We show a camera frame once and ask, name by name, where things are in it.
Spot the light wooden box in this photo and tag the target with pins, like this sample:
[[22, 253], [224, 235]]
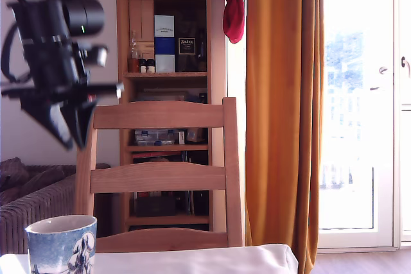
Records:
[[141, 17]]

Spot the white tablecloth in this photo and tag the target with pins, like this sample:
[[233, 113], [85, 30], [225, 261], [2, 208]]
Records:
[[208, 259]]

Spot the red brown jar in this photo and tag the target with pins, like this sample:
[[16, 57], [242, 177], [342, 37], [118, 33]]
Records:
[[133, 66]]

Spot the white balcony door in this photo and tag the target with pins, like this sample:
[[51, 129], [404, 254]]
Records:
[[356, 126]]

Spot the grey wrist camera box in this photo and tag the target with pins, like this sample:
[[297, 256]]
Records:
[[96, 56]]

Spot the black bottle box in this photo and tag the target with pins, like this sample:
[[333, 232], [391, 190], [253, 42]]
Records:
[[186, 46]]

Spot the small white carton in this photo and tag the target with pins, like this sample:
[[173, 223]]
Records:
[[181, 138]]

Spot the wooden ladder-back chair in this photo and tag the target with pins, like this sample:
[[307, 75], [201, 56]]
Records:
[[160, 115]]

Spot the red knotted cloth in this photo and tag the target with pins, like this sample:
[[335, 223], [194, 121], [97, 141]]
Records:
[[233, 14]]

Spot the clear glass bottle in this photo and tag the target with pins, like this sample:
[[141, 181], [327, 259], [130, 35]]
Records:
[[133, 46]]

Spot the small dark spice jar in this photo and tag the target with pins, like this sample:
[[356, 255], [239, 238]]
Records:
[[150, 66], [142, 66]]

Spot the orange curtain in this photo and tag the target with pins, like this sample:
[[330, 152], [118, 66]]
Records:
[[276, 94]]

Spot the blue and white carton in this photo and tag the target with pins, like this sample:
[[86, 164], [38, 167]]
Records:
[[164, 46]]

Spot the clear plastic storage box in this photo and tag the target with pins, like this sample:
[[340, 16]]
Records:
[[154, 137]]

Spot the blue white patterned coffee cup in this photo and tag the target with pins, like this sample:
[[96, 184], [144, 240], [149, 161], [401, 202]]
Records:
[[57, 245]]

